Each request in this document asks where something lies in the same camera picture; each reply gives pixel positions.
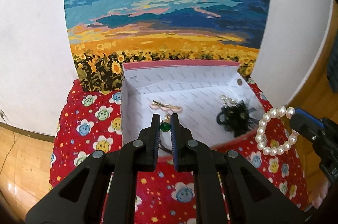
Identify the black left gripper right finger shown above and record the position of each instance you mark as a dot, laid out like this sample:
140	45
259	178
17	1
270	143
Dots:
228	188

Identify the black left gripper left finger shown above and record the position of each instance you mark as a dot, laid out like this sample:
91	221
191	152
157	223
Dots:
102	189

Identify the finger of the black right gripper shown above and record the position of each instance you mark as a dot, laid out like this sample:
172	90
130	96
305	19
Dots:
306	125

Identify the dark blue knitted garment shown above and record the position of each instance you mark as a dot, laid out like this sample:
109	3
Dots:
332	68

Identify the black feather hair accessory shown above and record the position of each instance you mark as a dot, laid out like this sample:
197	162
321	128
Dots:
235	117

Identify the red smiley flower cloth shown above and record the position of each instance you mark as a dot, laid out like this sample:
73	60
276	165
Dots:
89	122

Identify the pink cardboard box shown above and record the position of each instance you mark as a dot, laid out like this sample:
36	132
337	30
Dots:
199	87

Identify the sunflower field painting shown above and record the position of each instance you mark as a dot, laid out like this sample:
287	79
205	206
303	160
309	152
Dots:
105	34

